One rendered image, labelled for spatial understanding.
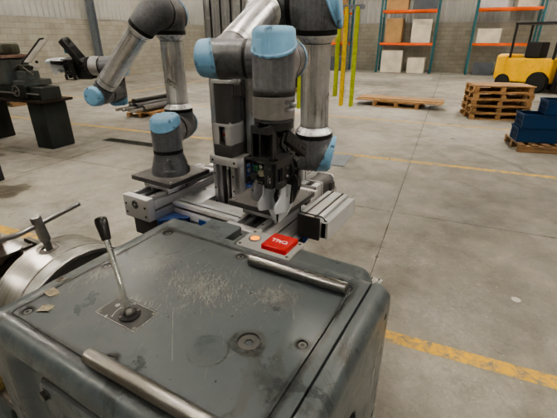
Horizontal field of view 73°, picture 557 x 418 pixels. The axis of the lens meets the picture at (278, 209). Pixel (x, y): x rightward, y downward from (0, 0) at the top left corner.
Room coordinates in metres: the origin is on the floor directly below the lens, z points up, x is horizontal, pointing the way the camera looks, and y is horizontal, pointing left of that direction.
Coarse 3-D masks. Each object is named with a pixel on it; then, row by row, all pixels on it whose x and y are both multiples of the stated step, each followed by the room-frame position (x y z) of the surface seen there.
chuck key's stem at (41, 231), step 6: (30, 216) 0.71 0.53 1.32; (36, 216) 0.71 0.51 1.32; (36, 222) 0.71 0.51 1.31; (42, 222) 0.72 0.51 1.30; (36, 228) 0.71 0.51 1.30; (42, 228) 0.71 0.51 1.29; (36, 234) 0.71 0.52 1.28; (42, 234) 0.71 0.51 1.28; (48, 234) 0.72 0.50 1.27; (42, 240) 0.71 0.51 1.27; (48, 240) 0.72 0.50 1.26; (48, 246) 0.72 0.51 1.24
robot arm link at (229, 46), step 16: (256, 0) 1.07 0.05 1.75; (272, 0) 1.08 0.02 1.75; (240, 16) 0.95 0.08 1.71; (256, 16) 0.96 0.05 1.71; (272, 16) 1.05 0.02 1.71; (224, 32) 0.84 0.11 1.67; (240, 32) 0.85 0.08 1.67; (208, 48) 0.79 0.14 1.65; (224, 48) 0.78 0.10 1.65; (240, 48) 0.77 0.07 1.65; (208, 64) 0.78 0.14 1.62; (224, 64) 0.77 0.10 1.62; (240, 64) 0.77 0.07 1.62
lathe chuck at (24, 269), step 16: (64, 240) 0.76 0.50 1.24; (80, 240) 0.78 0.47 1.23; (96, 240) 0.81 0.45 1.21; (32, 256) 0.70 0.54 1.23; (48, 256) 0.70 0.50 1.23; (16, 272) 0.67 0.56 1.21; (32, 272) 0.66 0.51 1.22; (0, 288) 0.65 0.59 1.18; (16, 288) 0.64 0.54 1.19; (0, 304) 0.63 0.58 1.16
